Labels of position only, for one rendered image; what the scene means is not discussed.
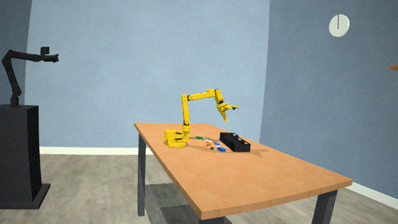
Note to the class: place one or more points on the blue and white eraser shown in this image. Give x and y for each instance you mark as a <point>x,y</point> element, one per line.
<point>220,148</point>

